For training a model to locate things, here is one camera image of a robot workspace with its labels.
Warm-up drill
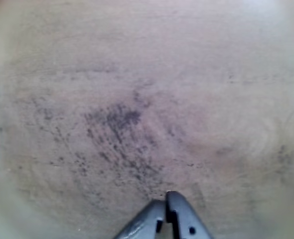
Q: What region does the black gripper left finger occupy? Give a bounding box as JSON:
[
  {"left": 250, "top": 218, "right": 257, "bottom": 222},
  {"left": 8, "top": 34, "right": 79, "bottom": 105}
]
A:
[{"left": 114, "top": 199, "right": 166, "bottom": 239}]

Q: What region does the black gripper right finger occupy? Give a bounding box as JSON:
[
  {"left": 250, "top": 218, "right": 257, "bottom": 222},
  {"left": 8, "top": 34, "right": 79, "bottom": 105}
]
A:
[{"left": 165, "top": 190, "right": 214, "bottom": 239}]

